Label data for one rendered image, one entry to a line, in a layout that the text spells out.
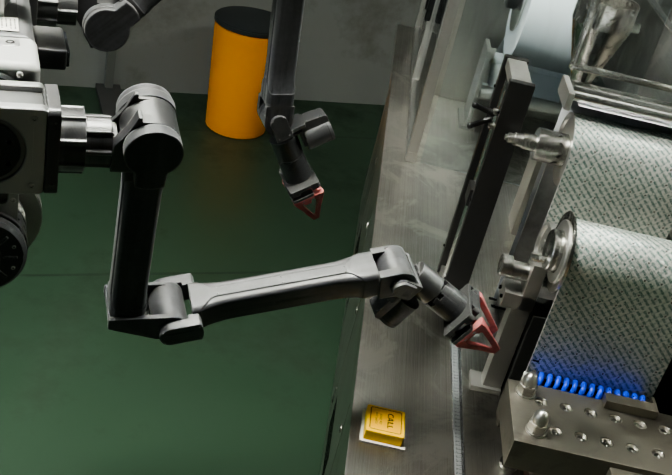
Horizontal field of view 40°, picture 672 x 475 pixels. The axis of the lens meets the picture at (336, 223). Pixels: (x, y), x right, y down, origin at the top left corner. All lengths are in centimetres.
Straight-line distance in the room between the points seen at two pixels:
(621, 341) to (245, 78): 303
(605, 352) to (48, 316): 207
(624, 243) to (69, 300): 218
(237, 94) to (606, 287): 308
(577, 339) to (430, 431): 31
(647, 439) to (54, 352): 201
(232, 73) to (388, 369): 281
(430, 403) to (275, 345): 155
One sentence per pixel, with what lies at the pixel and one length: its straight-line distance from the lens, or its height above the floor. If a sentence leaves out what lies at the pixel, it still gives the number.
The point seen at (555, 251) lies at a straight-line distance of 164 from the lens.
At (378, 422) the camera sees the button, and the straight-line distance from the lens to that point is 168.
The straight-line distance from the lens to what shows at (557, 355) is 173.
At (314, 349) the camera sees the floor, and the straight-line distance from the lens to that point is 331.
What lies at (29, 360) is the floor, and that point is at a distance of 312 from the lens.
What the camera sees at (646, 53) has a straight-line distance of 260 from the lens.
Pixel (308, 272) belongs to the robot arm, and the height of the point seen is 119.
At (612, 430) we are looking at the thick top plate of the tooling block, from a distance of 170.
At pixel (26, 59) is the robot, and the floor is 153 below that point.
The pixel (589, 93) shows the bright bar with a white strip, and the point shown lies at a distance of 185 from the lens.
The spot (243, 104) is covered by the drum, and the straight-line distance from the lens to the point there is 452.
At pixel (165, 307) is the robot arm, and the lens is 150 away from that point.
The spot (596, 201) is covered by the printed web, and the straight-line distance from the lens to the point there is 185.
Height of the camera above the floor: 203
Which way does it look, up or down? 30 degrees down
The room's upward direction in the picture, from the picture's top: 14 degrees clockwise
